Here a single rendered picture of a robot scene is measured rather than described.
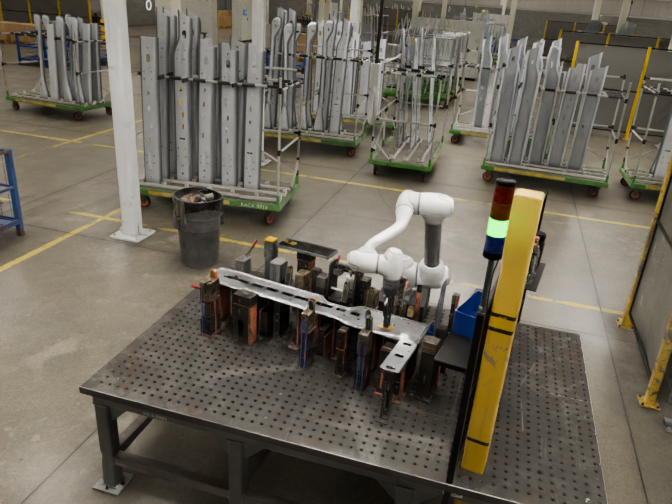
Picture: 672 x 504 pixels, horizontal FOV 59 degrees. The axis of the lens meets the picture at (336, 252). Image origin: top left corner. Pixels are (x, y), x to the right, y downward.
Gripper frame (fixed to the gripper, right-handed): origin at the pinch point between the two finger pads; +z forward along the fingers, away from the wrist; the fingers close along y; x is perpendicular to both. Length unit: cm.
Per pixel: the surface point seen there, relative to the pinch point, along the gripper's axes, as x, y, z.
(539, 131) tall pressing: -14, -726, 24
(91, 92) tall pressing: -857, -614, 55
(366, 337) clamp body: -3.5, 19.8, 1.1
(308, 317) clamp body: -38.6, 16.8, 1.6
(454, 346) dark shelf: 38.2, 3.6, 1.6
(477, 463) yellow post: 65, 48, 29
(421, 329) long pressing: 17.2, -8.5, 4.6
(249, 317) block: -77, 16, 14
